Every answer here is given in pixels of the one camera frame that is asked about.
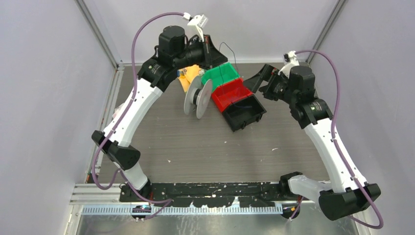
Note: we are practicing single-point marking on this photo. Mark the black plastic bin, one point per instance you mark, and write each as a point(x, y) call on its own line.
point(243, 113)

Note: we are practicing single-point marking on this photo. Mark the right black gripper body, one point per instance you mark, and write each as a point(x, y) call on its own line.
point(277, 88)

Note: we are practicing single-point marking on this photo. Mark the white patterned cloth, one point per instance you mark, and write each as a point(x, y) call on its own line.
point(117, 110)

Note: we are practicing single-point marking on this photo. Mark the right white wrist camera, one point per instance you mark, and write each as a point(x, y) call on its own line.
point(291, 60)

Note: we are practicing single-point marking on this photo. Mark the green plastic bin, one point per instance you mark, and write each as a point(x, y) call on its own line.
point(220, 75)

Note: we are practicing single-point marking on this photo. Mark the white slotted cable duct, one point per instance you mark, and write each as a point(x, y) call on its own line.
point(234, 209)

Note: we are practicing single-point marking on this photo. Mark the red plastic bin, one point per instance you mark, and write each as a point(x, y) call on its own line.
point(230, 93)

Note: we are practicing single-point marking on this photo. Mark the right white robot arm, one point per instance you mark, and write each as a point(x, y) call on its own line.
point(348, 192)

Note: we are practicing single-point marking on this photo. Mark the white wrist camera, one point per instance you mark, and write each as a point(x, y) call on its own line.
point(197, 23)
point(291, 60)

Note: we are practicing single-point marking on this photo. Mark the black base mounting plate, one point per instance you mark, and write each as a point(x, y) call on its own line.
point(215, 195)

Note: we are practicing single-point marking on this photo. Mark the yellow patterned cloth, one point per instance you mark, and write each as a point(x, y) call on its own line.
point(187, 74)

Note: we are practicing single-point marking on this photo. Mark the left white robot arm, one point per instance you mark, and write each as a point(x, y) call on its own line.
point(150, 82)

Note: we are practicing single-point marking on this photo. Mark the grey plastic cable spool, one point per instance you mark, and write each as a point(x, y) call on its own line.
point(197, 97)

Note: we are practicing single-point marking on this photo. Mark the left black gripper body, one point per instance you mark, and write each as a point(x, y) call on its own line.
point(193, 55)

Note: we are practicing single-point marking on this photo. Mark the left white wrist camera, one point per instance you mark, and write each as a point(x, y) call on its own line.
point(197, 23)

